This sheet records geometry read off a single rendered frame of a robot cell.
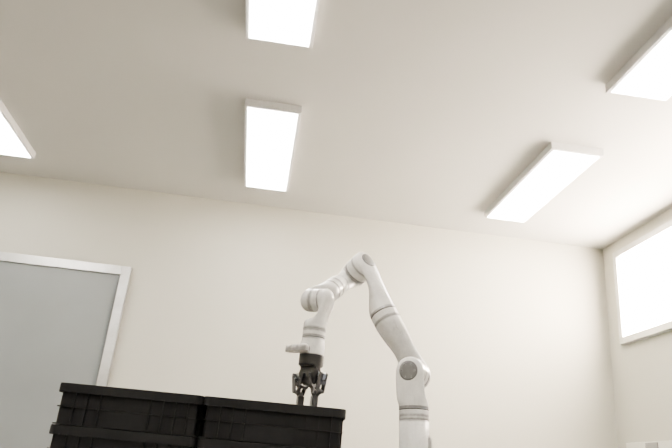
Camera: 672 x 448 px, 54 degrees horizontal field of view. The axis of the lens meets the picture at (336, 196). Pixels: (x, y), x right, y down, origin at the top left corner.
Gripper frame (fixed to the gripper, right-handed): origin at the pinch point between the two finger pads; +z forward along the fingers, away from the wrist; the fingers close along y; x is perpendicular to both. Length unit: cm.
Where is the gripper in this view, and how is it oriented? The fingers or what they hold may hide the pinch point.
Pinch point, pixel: (306, 404)
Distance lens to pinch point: 203.1
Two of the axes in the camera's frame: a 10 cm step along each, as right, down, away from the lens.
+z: -0.9, 9.2, -3.9
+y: -6.8, 2.2, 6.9
